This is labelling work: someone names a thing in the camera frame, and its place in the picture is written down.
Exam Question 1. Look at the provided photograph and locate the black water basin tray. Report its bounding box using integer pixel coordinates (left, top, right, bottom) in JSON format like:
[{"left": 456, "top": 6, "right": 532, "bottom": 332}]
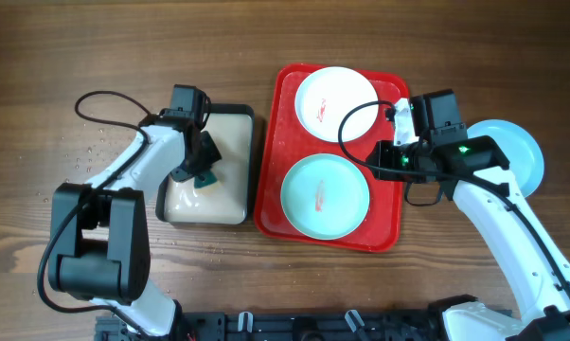
[{"left": 155, "top": 104, "right": 255, "bottom": 224}]

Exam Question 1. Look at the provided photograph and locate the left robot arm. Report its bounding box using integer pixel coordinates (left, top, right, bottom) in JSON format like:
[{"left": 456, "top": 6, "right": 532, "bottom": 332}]
[{"left": 37, "top": 85, "right": 222, "bottom": 340}]

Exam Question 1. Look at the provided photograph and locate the left black cable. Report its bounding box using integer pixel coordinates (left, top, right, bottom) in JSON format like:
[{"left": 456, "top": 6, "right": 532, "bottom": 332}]
[{"left": 36, "top": 90, "right": 152, "bottom": 315}]

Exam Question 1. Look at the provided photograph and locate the pale green round plate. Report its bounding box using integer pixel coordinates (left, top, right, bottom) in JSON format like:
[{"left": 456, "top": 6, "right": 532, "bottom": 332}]
[{"left": 280, "top": 153, "right": 370, "bottom": 241}]

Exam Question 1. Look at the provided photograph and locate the green yellow scrub sponge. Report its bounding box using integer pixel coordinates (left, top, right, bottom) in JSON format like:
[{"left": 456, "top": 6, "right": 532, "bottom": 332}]
[{"left": 193, "top": 170, "right": 219, "bottom": 189}]

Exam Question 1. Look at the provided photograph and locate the light blue round plate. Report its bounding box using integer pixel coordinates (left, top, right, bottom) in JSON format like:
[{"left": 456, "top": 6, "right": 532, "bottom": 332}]
[{"left": 468, "top": 119, "right": 544, "bottom": 197}]

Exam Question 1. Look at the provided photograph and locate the black cable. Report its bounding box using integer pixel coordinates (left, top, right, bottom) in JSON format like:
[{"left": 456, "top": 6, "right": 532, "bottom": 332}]
[
  {"left": 36, "top": 90, "right": 152, "bottom": 315},
  {"left": 336, "top": 99, "right": 570, "bottom": 328}
]

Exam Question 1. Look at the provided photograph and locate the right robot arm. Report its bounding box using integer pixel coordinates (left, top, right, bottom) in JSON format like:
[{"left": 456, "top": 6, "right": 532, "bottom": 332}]
[{"left": 365, "top": 90, "right": 570, "bottom": 340}]

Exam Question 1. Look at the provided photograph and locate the right black cable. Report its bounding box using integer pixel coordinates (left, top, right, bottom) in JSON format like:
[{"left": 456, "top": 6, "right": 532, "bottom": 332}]
[{"left": 336, "top": 99, "right": 570, "bottom": 328}]

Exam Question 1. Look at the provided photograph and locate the white round plate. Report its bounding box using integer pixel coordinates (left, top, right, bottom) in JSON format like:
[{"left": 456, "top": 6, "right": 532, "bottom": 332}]
[{"left": 294, "top": 66, "right": 379, "bottom": 143}]

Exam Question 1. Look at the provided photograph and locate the red plastic serving tray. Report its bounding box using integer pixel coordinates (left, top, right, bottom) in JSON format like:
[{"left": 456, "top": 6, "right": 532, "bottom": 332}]
[{"left": 254, "top": 63, "right": 403, "bottom": 253}]

